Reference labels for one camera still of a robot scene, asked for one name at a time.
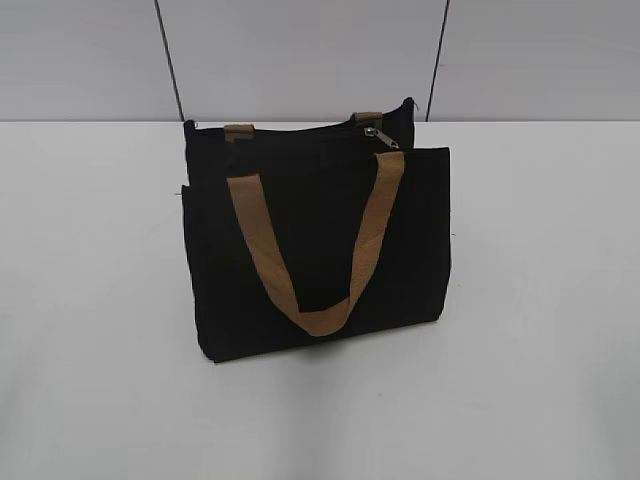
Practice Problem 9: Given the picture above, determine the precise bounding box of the black tote bag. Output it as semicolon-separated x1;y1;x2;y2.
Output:
181;99;452;363

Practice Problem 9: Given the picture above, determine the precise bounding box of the silver zipper pull with ring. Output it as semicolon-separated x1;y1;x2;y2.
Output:
364;127;400;149

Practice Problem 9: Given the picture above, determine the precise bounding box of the tan front bag handle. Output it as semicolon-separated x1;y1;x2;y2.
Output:
227;152;405;337

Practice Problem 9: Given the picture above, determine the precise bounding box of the tan bag handle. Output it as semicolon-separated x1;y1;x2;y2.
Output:
227;152;405;337
223;112;384;144

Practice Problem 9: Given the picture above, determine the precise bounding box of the tan rear bag handle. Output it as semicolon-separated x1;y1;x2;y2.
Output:
223;112;384;144

